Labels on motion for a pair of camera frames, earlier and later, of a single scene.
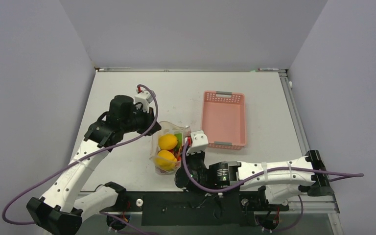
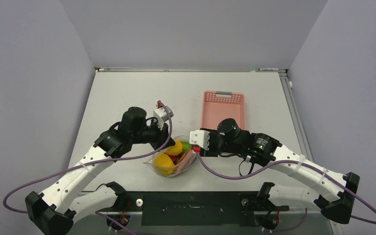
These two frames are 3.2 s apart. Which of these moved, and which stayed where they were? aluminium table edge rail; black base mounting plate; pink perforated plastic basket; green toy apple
Moved: green toy apple
Stayed: pink perforated plastic basket; black base mounting plate; aluminium table edge rail
